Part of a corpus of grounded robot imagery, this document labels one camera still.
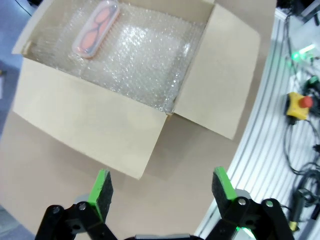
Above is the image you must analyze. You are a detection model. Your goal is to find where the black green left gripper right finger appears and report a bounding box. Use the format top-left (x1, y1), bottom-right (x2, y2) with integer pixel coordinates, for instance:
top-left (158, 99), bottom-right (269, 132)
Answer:
top-left (203, 166), bottom-right (296, 240)

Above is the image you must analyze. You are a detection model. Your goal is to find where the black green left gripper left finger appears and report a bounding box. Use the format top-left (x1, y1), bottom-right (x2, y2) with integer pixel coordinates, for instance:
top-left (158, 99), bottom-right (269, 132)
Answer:
top-left (34, 169), bottom-right (118, 240)

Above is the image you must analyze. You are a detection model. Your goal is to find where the clear case with orange glasses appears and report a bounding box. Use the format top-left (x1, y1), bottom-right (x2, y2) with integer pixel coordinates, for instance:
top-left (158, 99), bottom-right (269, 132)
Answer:
top-left (71, 0), bottom-right (121, 59)

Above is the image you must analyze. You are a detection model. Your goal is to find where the open brown cardboard box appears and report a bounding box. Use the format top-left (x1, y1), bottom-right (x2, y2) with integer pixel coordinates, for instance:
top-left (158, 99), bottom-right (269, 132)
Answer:
top-left (11, 0), bottom-right (262, 180)

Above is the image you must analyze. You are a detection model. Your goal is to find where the yellow emergency stop button box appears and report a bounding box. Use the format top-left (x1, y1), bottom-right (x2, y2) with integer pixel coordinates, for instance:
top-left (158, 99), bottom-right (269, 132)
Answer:
top-left (284, 91), bottom-right (314, 121)

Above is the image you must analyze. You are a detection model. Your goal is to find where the clear bubble wrap sheet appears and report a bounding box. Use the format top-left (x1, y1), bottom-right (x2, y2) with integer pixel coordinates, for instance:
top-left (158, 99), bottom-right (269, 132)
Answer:
top-left (24, 0), bottom-right (208, 115)

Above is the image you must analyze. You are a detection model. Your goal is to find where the silver aluminium profile table frame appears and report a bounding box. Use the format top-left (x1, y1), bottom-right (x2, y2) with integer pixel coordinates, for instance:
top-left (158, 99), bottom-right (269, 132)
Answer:
top-left (195, 7), bottom-right (320, 240)

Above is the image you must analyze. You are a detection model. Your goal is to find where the black cable bundle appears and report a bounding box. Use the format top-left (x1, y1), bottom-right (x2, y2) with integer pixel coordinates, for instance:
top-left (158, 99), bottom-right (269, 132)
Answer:
top-left (283, 117), bottom-right (320, 233)

